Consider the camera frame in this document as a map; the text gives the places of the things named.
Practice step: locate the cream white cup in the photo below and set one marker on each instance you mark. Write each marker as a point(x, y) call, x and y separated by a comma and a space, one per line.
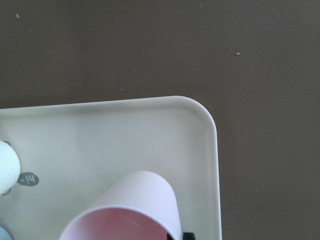
point(10, 167)

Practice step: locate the blue cup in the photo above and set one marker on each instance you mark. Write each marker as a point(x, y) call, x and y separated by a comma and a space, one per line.
point(4, 235)

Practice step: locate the pink cup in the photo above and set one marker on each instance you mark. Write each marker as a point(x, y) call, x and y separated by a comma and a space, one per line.
point(140, 206)

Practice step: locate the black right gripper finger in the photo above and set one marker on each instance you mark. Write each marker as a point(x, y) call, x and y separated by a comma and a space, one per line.
point(185, 236)

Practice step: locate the cream rabbit tray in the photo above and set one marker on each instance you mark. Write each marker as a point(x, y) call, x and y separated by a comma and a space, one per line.
point(70, 154)

